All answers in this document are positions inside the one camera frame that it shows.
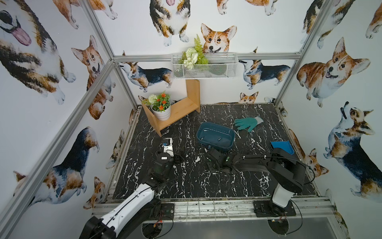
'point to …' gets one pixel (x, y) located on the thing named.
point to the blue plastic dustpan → (284, 145)
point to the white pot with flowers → (161, 106)
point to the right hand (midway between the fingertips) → (212, 158)
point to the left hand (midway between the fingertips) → (176, 143)
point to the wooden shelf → (181, 108)
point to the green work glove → (248, 123)
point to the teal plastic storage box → (216, 135)
